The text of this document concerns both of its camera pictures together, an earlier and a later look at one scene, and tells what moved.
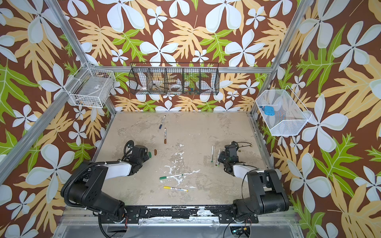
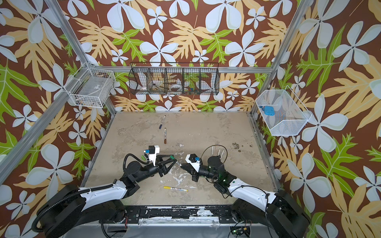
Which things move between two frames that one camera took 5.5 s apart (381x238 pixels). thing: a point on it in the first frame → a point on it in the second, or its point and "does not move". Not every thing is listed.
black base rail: x=187 y=214 does not move
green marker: x=163 y=177 → x=172 y=157
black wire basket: x=189 y=78 does not move
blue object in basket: x=269 y=110 does not move
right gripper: x=224 y=156 → x=193 y=170
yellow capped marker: x=171 y=188 does not move
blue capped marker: x=162 y=122 does not move
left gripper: x=147 y=156 → x=160 y=170
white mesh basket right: x=290 y=115 does not move
